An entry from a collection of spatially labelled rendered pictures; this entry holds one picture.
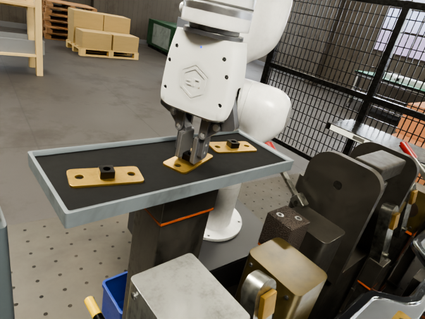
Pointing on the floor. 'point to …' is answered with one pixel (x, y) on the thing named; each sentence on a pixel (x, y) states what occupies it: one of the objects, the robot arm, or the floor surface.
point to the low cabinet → (160, 35)
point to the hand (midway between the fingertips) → (191, 145)
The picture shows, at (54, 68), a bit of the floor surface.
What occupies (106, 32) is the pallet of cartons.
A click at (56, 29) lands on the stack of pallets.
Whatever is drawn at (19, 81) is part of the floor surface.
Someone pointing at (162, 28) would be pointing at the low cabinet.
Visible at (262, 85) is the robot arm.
